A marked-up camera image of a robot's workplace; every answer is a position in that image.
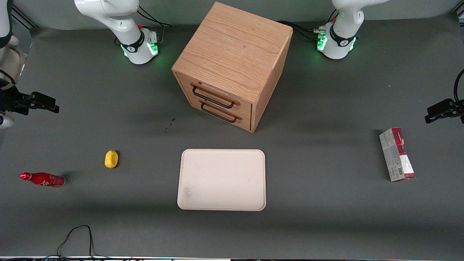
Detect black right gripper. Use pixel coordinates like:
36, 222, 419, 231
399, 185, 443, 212
0, 86, 60, 116

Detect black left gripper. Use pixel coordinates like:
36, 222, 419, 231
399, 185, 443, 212
425, 99, 464, 124

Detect red coke bottle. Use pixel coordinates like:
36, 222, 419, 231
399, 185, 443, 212
20, 172, 66, 187

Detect beige plastic tray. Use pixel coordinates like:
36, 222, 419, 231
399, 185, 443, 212
177, 149, 266, 211

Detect red and white carton box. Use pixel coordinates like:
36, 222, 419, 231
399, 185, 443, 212
379, 128, 416, 182

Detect yellow lemon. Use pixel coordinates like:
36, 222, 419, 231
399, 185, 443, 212
105, 150, 119, 169

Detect wooden drawer front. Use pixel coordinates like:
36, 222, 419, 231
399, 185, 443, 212
177, 74, 253, 113
189, 99, 252, 132

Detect oak wooden drawer cabinet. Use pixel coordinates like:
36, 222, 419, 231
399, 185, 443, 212
171, 2, 293, 133

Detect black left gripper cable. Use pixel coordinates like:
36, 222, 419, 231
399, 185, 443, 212
454, 69, 464, 105

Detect black right arm base cables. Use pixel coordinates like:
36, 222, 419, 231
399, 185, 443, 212
137, 5, 173, 46

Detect black arm base cables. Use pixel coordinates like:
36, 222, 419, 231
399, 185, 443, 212
137, 5, 173, 46
277, 21, 327, 41

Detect thin black looped cable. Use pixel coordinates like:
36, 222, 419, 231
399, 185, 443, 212
43, 225, 109, 260

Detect black left arm base cables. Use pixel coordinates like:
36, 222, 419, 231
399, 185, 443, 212
277, 21, 327, 41

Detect black metal drawer handle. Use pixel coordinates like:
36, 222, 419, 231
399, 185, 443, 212
192, 86, 235, 109
201, 103, 238, 123

